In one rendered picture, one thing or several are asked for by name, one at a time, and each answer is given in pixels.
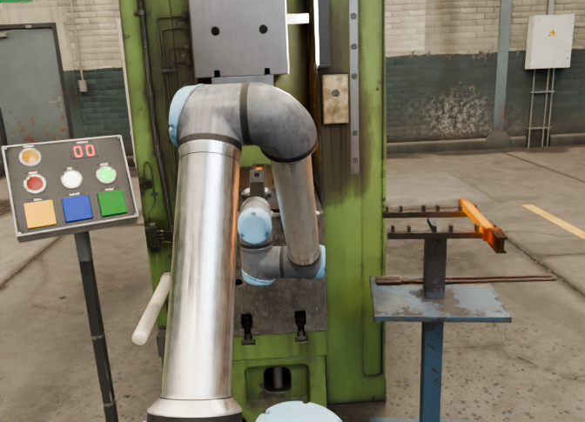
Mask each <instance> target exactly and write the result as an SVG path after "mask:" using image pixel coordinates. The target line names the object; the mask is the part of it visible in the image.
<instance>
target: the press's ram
mask: <svg viewBox="0 0 585 422"><path fill-rule="evenodd" d="M189 10H190V19H191V29H192V47H193V56H194V66H195V76H196V78H208V77H244V76H264V75H265V73H266V68H270V75H283V74H289V67H288V47H287V28H286V25H287V24H294V23H309V15H308V13H306V14H286V0H189Z"/></svg>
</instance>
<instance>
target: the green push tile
mask: <svg viewBox="0 0 585 422"><path fill-rule="evenodd" d="M97 199H98V203H99V208H100V211H101V216H102V217H107V216H113V215H118V214H124V213H127V209H126V204H125V201H124V193H123V190H119V191H107V192H101V193H98V194H97Z"/></svg>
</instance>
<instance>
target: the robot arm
mask: <svg viewBox="0 0 585 422"><path fill-rule="evenodd" d="M169 125H170V129H169V132H170V137H171V141H172V143H173V144H174V145H175V146H176V147H178V153H179V163H178V186H177V197H176V209H175V221H174V232H173V244H172V256H171V278H170V290H169V301H168V313H167V326H166V337H165V360H164V371H163V383H162V394H161V396H160V397H159V399H158V400H157V401H156V402H155V403H154V404H153V405H152V406H151V407H150V408H149V409H148V410H147V420H146V421H143V422H242V407H241V406H240V405H239V404H238V403H237V402H236V401H235V399H234V398H233V397H232V394H231V382H232V339H233V317H234V295H235V273H236V250H237V229H238V233H239V242H240V254H241V271H242V274H243V279H244V280H245V281H246V283H248V284H250V285H269V284H271V283H272V282H273V281H274V280H275V278H322V277H323V276H324V274H325V260H326V250H325V246H323V245H320V244H319V235H318V226H317V216H316V206H315V196H314V187H313V168H312V159H311V154H312V153H313V152H314V150H315V148H316V146H317V140H318V139H317V130H316V126H315V123H314V121H313V119H312V117H311V115H310V114H309V112H308V111H307V110H306V109H305V108H304V106H303V105H302V104H301V103H300V102H299V101H298V100H296V99H295V98H294V97H292V96H291V95H289V94H288V93H286V92H284V91H282V90H281V89H279V88H276V87H273V86H271V85H269V84H262V83H249V84H198V85H193V86H186V87H183V88H182V89H180V90H179V91H178V92H177V93H176V94H175V96H174V98H173V99H172V102H171V108H170V113H169ZM248 145H257V146H259V147H260V150H261V152H262V153H263V155H264V156H265V157H266V158H268V159H269V160H270V161H271V167H272V174H273V179H274V183H275V189H276V193H277V198H278V202H279V210H280V216H281V220H282V224H283V229H284V233H285V239H286V246H272V220H271V215H272V214H273V211H271V208H270V205H269V204H268V203H267V200H268V198H270V197H271V196H272V191H271V190H270V189H267V188H266V187H265V172H264V171H263V170H250V188H248V189H246V190H244V191H242V192H241V198H243V199H244V200H245V202H244V203H243V204H242V205H241V208H240V213H239V219H238V207H239V163H240V158H241V155H242V146H248ZM255 422H342V421H341V419H340V418H339V417H338V416H337V415H335V414H334V413H333V412H331V411H329V410H328V409H326V408H325V407H323V406H321V405H316V404H314V403H308V404H303V402H302V401H289V402H284V403H280V404H277V405H274V406H272V407H270V408H268V409H267V410H266V413H265V414H264V413H262V414H260V415H259V417H258V418H257V420H256V421H255Z"/></svg>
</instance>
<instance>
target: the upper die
mask: <svg viewBox="0 0 585 422"><path fill-rule="evenodd" d="M249 83H262V84H269V85H271V86H273V87H274V81H273V75H270V74H265V75H264V76H244V77H212V84H249Z"/></svg>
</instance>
